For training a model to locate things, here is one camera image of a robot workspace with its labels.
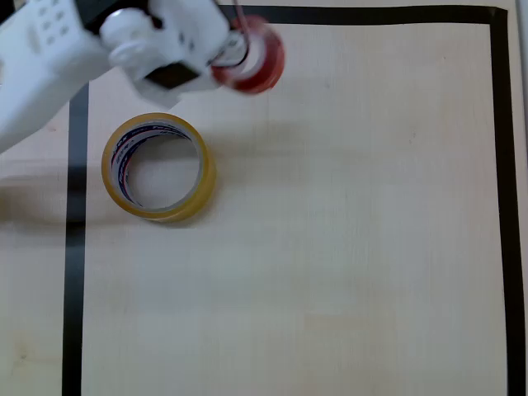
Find large clear yellowish tape roll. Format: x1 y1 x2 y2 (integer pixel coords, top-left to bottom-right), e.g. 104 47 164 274
101 111 217 224

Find small red tape roll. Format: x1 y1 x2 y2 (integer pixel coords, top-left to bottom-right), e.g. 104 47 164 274
210 15 286 95

